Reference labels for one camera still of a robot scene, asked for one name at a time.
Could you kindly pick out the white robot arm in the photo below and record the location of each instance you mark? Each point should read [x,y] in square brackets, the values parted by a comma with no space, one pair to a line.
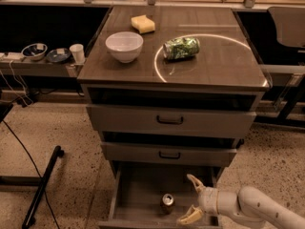
[249,207]

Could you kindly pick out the white power strip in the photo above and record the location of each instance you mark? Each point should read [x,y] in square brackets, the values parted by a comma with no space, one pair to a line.
[15,56]

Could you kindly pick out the bottom open drawer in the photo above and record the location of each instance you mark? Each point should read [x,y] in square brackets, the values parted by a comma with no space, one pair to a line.
[139,188]

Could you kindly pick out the yellow sponge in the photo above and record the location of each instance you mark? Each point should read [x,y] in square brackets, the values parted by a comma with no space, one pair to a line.
[143,24]

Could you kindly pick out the grey drawer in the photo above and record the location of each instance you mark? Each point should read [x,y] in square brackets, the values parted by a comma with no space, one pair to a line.
[168,154]
[169,121]

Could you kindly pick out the top grey drawer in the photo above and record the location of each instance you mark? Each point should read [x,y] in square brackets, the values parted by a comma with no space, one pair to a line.
[169,121]

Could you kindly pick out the black stand leg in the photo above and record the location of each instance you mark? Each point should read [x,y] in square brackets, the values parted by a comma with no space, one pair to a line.
[43,180]

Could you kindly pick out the middle grey drawer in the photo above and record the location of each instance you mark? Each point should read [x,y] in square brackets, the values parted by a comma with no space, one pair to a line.
[168,154]

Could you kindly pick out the dark blue bowl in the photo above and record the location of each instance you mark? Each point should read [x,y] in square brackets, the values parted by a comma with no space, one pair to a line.
[58,55]

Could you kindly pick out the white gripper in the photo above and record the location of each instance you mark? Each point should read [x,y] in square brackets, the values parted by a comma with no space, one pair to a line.
[208,198]

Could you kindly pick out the silver bowl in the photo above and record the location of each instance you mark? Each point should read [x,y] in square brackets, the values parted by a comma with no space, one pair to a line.
[35,52]

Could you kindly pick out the white bowl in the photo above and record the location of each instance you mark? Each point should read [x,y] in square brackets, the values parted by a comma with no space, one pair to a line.
[125,46]

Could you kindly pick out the green soda can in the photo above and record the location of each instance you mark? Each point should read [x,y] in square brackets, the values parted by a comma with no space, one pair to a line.
[181,47]

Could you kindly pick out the white paper cup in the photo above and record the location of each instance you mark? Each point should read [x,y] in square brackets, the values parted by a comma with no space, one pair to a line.
[77,51]

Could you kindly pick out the grey drawer cabinet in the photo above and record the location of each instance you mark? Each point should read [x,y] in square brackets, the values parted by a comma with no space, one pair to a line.
[223,76]

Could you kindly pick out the orange soda can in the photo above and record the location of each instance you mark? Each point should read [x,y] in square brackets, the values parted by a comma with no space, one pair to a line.
[167,203]

